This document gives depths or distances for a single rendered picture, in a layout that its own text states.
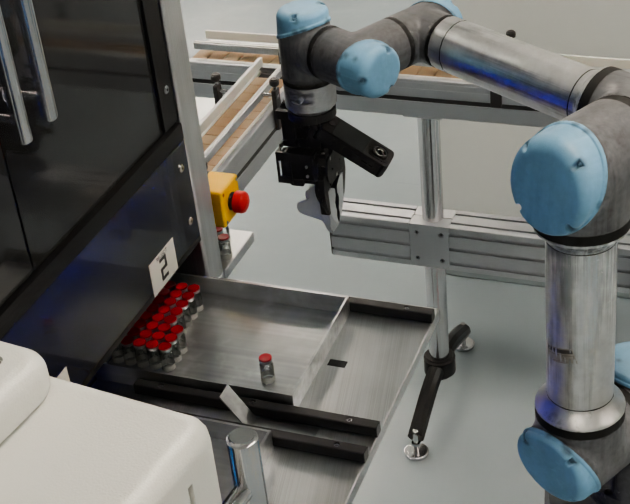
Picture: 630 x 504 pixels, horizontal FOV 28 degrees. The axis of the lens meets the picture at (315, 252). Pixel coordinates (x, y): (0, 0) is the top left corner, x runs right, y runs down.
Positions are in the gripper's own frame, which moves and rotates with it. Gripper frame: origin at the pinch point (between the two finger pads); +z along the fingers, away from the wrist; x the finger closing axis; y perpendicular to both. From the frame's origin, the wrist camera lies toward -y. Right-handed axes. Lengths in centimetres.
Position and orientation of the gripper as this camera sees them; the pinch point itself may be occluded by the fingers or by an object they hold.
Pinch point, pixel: (336, 224)
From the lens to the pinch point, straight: 191.7
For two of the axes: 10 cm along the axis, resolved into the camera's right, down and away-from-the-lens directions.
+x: -3.5, 5.4, -7.7
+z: 0.9, 8.3, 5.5
